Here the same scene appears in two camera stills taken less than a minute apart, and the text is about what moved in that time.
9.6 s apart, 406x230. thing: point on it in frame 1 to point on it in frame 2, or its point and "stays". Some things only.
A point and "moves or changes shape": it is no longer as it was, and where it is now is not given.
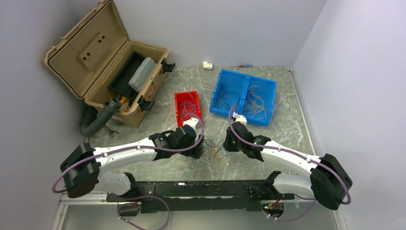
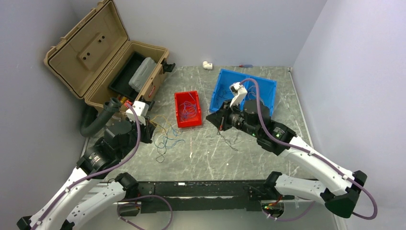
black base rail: [201, 196] stays
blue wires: [185, 108] stays
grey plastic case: [141, 76] stays
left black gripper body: [195, 153] to [144, 133]
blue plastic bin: [254, 97] stays
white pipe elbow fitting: [207, 65] stays
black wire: [220, 93] to [218, 133]
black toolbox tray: [120, 84] stays
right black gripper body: [232, 145] to [231, 118]
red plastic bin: [187, 106] stays
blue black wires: [212, 148] moves or changes shape
